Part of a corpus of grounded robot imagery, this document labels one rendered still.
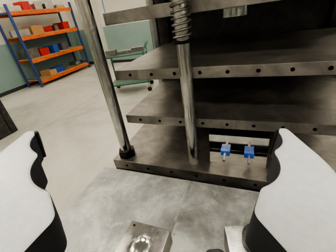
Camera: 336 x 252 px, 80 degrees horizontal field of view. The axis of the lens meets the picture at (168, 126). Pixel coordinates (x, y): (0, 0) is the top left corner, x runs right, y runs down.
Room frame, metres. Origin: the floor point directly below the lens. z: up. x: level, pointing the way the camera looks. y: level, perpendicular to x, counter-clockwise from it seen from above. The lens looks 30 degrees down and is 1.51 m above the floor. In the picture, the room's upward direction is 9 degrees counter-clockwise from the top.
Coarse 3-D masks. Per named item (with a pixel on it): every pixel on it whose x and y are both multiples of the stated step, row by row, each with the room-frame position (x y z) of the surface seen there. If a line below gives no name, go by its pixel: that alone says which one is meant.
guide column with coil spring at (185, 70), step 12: (180, 0) 0.83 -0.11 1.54; (180, 12) 0.83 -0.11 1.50; (180, 48) 0.83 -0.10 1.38; (180, 60) 0.84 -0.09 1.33; (180, 72) 0.84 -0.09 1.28; (180, 84) 0.86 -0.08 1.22; (192, 84) 0.84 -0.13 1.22; (192, 96) 0.84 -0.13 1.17; (192, 108) 0.83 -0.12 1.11; (192, 120) 0.83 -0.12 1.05; (192, 132) 0.83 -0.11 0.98; (192, 144) 0.83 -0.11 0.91; (192, 156) 0.83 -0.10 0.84
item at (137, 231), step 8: (136, 224) 0.46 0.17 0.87; (144, 224) 0.46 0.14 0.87; (128, 232) 0.44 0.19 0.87; (136, 232) 0.43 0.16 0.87; (144, 232) 0.43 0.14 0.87; (152, 232) 0.42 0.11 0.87; (160, 232) 0.42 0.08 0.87; (168, 232) 0.42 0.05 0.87; (128, 240) 0.41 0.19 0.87; (136, 240) 0.41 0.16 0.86; (144, 240) 0.41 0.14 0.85; (152, 240) 0.40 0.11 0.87; (160, 240) 0.39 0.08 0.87; (168, 240) 0.40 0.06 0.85; (120, 248) 0.39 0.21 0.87; (128, 248) 0.39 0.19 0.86; (136, 248) 0.39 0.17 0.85; (144, 248) 0.39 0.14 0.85; (152, 248) 0.37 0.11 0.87; (160, 248) 0.37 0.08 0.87; (168, 248) 0.39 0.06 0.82
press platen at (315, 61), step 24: (168, 48) 1.43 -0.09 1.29; (192, 48) 1.29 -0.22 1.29; (216, 48) 1.17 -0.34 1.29; (240, 48) 1.08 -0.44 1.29; (264, 48) 0.99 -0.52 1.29; (288, 48) 0.92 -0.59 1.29; (312, 48) 0.86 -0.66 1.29; (120, 72) 1.02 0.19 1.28; (144, 72) 0.96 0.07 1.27; (168, 72) 0.91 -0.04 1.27; (192, 72) 0.87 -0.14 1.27; (216, 72) 0.82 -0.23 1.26; (240, 72) 0.78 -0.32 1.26; (264, 72) 0.75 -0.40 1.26; (288, 72) 0.71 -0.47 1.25; (312, 72) 0.68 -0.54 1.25
